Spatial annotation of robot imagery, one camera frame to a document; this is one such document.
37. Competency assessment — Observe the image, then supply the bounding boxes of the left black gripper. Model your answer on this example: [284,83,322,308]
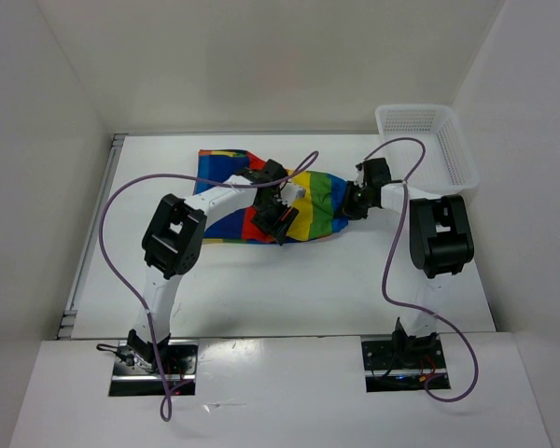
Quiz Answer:
[250,195,299,245]

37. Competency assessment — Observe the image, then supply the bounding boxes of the rainbow striped shorts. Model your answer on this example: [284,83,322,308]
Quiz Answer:
[194,149,348,244]

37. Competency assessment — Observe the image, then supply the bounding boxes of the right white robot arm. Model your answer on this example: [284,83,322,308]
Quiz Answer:
[340,158,474,367]

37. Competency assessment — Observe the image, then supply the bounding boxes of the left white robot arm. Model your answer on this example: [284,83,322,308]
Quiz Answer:
[127,160,305,373]

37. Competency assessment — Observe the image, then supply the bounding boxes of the white plastic basket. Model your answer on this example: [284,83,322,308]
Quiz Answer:
[375,104,480,195]

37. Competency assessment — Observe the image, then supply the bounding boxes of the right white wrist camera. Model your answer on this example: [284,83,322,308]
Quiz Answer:
[354,162,366,188]

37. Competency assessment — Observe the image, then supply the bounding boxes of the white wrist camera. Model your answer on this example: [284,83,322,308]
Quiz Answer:
[354,162,366,188]
[279,182,306,206]

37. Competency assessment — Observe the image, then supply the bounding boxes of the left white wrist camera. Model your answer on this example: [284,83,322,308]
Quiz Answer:
[279,182,306,206]

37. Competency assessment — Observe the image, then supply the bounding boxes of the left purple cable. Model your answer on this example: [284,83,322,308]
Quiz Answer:
[97,149,320,422]

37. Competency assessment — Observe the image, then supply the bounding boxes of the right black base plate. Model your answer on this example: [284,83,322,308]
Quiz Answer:
[361,338,451,393]

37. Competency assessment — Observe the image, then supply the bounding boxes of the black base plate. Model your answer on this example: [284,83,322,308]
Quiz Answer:
[361,338,451,393]
[108,339,199,398]

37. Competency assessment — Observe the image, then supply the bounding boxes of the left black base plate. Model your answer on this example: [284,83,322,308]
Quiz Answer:
[108,339,199,398]

